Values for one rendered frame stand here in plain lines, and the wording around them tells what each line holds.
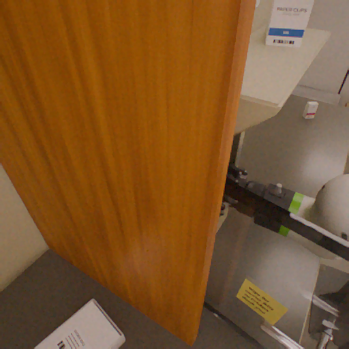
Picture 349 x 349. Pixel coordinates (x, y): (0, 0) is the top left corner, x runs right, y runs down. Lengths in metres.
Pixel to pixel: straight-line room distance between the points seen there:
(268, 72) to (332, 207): 0.22
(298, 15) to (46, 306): 0.80
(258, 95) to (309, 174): 0.89
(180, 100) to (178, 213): 0.14
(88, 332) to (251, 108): 0.59
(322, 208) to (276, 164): 0.71
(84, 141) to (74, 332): 0.48
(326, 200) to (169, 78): 0.32
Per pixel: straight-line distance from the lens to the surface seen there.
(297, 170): 1.16
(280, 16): 0.46
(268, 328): 0.47
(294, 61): 0.41
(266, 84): 0.33
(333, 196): 0.46
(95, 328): 0.71
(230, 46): 0.20
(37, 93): 0.39
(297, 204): 0.57
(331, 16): 3.43
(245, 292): 0.52
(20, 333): 0.81
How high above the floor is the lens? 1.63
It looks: 43 degrees down
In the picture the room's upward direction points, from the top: straight up
